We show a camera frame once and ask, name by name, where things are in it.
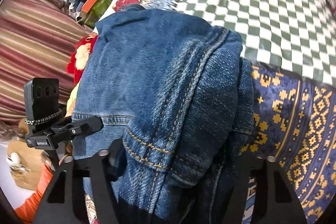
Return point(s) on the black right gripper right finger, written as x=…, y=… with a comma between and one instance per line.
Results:
x=275, y=198

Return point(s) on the red yellow fleece blanket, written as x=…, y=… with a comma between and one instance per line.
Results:
x=76, y=66

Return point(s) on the patchwork patterned bedsheet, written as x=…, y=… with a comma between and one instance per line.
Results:
x=290, y=46

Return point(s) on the striped maroon curtain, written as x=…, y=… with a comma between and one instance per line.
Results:
x=37, y=40

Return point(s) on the blue denim jacket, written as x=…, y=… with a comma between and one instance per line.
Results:
x=177, y=92

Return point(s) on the person's left hand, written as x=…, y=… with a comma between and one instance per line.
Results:
x=53, y=158

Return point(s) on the orange sleeve forearm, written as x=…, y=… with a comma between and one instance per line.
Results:
x=27, y=210

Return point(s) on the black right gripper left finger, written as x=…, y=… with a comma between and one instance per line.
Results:
x=64, y=198

